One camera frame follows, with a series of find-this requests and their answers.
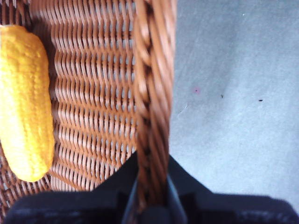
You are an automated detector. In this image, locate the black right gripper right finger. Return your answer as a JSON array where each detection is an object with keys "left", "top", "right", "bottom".
[{"left": 167, "top": 155, "right": 299, "bottom": 224}]

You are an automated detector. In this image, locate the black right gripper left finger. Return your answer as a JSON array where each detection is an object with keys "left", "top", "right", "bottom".
[{"left": 4, "top": 150, "right": 141, "bottom": 224}]

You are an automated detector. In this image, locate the yellow corn cob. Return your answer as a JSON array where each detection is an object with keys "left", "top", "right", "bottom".
[{"left": 0, "top": 25, "right": 56, "bottom": 183}]

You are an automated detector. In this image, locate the brown woven wicker basket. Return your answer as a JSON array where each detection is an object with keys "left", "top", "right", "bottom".
[{"left": 0, "top": 0, "right": 178, "bottom": 212}]

